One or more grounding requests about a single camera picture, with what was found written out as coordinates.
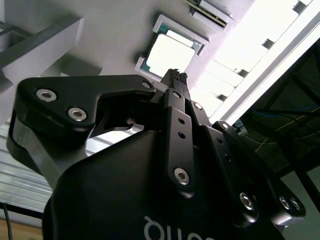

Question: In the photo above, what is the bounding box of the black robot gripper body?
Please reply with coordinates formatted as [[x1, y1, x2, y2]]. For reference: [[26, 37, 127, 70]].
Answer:
[[41, 128, 287, 240]]

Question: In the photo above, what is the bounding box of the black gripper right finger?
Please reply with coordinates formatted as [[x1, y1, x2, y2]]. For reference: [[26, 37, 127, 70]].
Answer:
[[179, 72, 307, 226]]

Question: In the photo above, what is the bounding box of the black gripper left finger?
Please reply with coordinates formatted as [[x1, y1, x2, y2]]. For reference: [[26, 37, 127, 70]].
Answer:
[[6, 67, 198, 200]]

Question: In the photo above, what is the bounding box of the silver green CPU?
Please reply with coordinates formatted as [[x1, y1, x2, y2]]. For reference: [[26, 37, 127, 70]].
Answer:
[[139, 22, 202, 76]]

